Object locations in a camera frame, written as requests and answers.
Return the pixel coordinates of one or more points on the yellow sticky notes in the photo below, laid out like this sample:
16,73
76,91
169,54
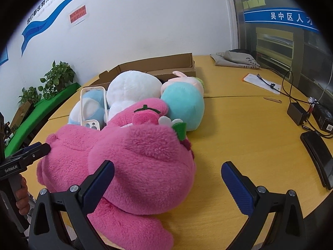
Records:
253,2

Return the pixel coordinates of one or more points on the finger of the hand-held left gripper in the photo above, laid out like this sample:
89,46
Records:
36,151

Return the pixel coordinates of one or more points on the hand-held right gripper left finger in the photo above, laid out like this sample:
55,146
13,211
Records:
99,185

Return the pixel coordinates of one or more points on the small potted green plant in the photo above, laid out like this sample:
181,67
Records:
30,96

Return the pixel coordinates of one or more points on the white clear phone case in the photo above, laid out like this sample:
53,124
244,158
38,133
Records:
91,125

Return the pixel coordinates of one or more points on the brown flat strip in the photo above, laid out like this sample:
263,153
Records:
272,100

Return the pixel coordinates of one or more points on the cardboard box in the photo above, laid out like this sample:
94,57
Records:
169,63

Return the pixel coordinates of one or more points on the teal plush toy pink ears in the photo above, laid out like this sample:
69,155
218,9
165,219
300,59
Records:
182,104

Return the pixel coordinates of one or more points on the blue banner strip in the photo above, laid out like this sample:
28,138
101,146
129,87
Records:
278,17

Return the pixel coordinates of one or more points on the white plush toy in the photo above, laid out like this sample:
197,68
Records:
130,88

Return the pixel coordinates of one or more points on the green bench top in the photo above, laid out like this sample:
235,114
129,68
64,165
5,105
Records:
39,116

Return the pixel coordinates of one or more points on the blue wall decal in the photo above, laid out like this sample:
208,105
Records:
39,26

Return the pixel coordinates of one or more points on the glass partition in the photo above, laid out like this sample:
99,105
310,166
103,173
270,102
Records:
286,49

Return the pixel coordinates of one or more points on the black power adapter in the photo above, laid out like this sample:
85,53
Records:
296,113

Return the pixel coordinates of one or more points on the large potted green plant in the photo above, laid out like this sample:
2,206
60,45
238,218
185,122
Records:
58,79

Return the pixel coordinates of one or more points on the white paper sheet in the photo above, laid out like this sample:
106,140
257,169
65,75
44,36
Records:
256,80

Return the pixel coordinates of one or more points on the brown carton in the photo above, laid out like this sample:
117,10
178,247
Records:
22,113

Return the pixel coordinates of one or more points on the grey cloth bag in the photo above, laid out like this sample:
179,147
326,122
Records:
234,58

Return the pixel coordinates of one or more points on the light blue plush toy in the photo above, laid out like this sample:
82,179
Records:
74,115

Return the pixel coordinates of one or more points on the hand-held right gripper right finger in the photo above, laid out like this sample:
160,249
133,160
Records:
236,187

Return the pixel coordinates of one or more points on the black labelled box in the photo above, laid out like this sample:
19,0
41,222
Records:
324,119

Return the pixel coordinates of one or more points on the white plug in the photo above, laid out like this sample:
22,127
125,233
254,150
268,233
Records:
311,99

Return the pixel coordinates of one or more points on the person's left hand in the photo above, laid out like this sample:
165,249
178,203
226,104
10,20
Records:
22,195

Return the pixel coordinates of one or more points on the pink plush bear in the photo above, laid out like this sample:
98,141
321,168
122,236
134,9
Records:
143,161

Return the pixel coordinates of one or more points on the red wall sign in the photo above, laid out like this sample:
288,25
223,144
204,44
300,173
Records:
78,15

